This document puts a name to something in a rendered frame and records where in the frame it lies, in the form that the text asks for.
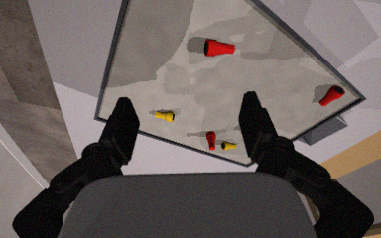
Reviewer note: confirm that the yellow wire connector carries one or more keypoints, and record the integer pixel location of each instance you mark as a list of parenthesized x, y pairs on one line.
[(169, 116), (226, 146)]

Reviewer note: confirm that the grey open square box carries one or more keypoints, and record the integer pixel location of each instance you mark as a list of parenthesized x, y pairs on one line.
[(324, 131)]

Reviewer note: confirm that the grey flat rectangular case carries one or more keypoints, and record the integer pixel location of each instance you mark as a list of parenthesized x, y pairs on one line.
[(157, 60)]

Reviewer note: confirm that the red tapered cone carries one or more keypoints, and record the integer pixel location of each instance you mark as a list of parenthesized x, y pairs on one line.
[(334, 93), (213, 48), (210, 137)]

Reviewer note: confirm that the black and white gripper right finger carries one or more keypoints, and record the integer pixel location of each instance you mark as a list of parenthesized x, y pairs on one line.
[(342, 215)]

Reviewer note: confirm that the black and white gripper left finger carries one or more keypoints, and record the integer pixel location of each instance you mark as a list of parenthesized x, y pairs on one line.
[(43, 216)]

